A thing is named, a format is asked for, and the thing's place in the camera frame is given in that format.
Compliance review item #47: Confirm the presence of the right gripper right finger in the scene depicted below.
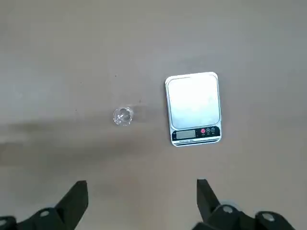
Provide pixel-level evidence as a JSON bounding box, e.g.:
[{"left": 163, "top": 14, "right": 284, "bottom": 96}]
[{"left": 191, "top": 178, "right": 297, "bottom": 230}]

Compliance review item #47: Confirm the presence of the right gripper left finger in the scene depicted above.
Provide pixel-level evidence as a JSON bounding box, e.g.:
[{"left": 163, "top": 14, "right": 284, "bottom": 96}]
[{"left": 0, "top": 180, "right": 89, "bottom": 230}]

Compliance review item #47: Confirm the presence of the clear measuring cup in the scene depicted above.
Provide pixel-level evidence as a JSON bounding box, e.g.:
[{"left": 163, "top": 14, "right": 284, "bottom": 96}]
[{"left": 112, "top": 106, "right": 134, "bottom": 127}]

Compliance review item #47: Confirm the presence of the white electronic scale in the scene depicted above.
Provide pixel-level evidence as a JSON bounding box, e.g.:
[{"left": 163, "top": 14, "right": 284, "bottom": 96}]
[{"left": 164, "top": 71, "right": 221, "bottom": 147}]

